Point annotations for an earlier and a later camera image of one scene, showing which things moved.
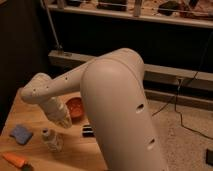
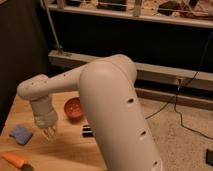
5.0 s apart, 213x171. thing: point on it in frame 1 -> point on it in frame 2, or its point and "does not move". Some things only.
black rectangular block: (87, 131) does not move
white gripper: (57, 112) -> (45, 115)
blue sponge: (21, 134) does not move
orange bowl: (75, 107) does not move
